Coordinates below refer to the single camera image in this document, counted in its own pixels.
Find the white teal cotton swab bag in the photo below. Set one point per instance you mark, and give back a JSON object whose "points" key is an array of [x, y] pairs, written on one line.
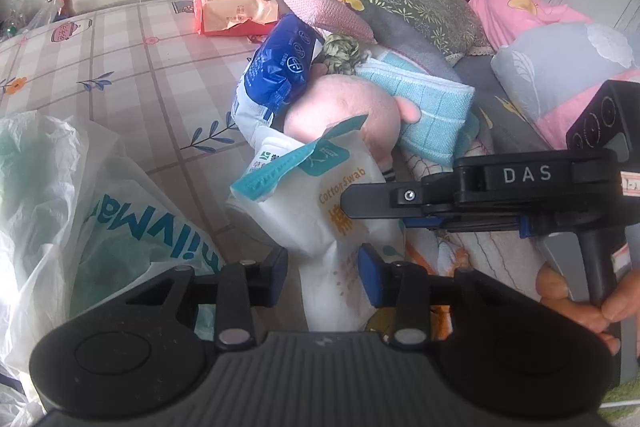
{"points": [[320, 217]]}

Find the green scrunchie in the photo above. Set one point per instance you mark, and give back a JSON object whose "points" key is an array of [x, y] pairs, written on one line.
{"points": [[342, 54]]}

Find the teal checked towel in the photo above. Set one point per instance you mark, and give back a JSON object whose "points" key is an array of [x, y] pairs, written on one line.
{"points": [[430, 112]]}

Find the person's right hand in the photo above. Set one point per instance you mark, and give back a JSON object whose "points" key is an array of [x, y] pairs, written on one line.
{"points": [[616, 307]]}

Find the white plastic cup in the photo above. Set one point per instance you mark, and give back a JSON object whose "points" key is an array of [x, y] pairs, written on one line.
{"points": [[272, 154]]}

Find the green fuzzy mat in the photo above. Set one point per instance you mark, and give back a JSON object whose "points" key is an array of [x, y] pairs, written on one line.
{"points": [[625, 407]]}

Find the blue white tissue pack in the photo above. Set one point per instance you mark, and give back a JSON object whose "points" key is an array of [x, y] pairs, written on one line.
{"points": [[280, 62]]}

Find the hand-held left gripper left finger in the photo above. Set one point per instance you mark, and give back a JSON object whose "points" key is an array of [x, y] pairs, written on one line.
{"points": [[280, 278]]}

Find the pink wet wipes pack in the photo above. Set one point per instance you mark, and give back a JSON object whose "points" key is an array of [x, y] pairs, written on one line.
{"points": [[232, 4]]}

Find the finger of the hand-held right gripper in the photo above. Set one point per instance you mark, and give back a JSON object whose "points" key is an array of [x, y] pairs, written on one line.
{"points": [[385, 199]]}

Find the white plastic bag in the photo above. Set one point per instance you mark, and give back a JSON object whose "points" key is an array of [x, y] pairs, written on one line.
{"points": [[65, 217]]}

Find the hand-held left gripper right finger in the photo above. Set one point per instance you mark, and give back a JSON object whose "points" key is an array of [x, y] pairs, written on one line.
{"points": [[371, 274]]}

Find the checked bed sheet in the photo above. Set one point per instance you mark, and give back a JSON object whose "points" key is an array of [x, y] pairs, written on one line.
{"points": [[150, 72]]}

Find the pink plush toy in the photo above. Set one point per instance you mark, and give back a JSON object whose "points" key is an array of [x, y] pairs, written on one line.
{"points": [[340, 107]]}

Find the grey blanket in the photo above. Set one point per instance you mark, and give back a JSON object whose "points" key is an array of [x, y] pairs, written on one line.
{"points": [[400, 34]]}

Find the clear plastic bag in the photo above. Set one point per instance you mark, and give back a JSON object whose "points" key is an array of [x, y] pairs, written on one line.
{"points": [[40, 14]]}

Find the grey leaf print pillow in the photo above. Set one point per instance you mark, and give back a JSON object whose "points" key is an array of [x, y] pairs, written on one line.
{"points": [[545, 72]]}

